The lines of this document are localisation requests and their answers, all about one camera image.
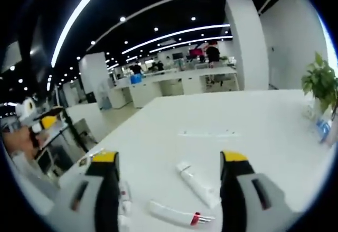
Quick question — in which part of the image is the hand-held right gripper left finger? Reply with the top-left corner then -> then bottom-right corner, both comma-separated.
51,151 -> 121,232

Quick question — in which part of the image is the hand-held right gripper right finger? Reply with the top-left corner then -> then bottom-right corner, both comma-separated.
219,150 -> 304,232

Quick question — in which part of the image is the white red-label skincare bottle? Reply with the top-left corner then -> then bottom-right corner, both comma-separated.
118,180 -> 133,217

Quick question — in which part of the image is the small dark-lid skincare jar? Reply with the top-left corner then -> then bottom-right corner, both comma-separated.
78,156 -> 93,168

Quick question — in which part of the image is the white red-banded skincare tube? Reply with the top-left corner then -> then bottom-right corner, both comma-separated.
147,199 -> 216,227

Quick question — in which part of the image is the person's left hand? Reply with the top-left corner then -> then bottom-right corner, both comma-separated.
1,126 -> 36,160

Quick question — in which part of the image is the white low partition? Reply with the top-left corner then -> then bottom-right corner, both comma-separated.
64,101 -> 107,144

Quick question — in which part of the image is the white blue-label box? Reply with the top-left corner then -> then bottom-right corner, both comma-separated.
315,110 -> 336,145

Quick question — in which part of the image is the row of white desks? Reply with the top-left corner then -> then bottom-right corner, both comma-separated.
109,66 -> 240,109

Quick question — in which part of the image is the green potted plant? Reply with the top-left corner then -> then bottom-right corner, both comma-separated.
301,51 -> 338,123

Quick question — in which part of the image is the metal frame side desk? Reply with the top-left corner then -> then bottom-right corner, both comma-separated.
33,117 -> 99,176

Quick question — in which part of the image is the table cable slot cover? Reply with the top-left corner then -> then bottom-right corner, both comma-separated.
177,128 -> 240,138

